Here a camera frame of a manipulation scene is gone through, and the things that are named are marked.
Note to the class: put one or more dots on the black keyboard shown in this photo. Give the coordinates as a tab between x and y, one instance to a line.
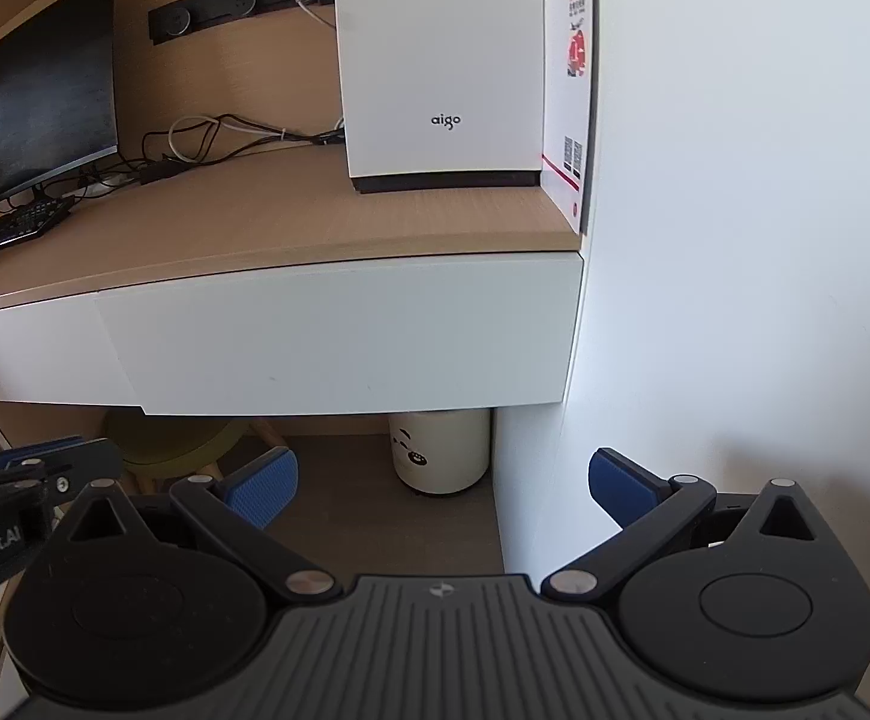
15	229

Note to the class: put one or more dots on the white red printed mailer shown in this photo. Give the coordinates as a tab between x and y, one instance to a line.
566	112

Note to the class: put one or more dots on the narrow white drawer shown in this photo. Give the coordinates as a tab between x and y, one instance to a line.
30	360

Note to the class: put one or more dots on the white computer case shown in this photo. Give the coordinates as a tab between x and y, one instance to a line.
435	52

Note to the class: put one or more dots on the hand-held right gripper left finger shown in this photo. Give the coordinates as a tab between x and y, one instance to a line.
266	487

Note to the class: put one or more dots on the black computer monitor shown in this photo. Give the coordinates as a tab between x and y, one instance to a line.
30	105

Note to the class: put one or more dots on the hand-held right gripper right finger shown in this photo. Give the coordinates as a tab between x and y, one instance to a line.
619	484

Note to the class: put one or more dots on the white panda face bin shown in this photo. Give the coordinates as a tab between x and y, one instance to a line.
442	450

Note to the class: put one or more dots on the wide white drawer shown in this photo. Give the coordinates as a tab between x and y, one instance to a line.
330	337

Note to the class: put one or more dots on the green wooden stool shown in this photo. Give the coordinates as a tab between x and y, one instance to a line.
172	442

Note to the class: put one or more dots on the black wall power strip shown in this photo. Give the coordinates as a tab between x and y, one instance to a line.
202	15

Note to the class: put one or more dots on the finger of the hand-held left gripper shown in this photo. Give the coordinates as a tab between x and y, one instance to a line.
22	454
90	465

